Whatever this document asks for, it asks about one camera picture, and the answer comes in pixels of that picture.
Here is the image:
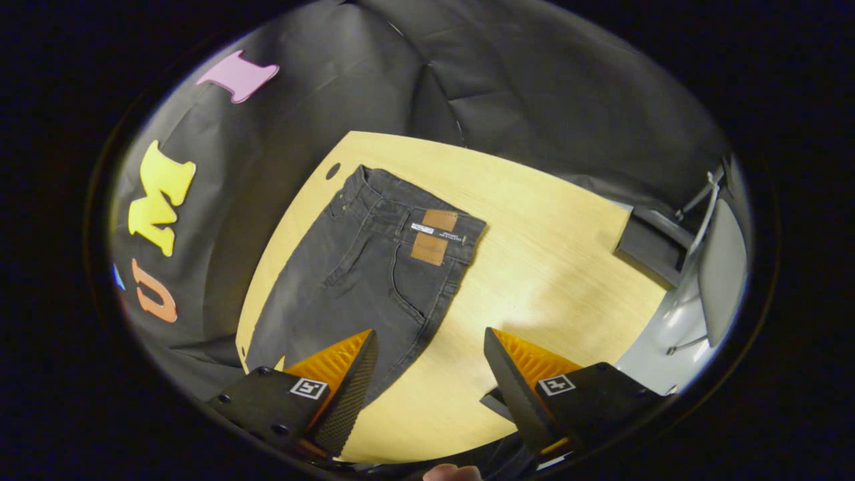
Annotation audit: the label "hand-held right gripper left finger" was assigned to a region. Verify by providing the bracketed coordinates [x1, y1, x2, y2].
[206, 329, 379, 462]

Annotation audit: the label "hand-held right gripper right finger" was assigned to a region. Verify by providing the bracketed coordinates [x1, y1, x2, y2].
[482, 327, 669, 465]

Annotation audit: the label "dark grey jeans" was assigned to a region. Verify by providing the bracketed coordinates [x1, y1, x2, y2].
[244, 164, 488, 407]

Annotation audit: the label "black box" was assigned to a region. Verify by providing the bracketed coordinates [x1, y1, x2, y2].
[613, 204, 697, 289]

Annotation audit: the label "grey chair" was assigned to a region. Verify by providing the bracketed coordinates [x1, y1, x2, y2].
[665, 157, 752, 358]

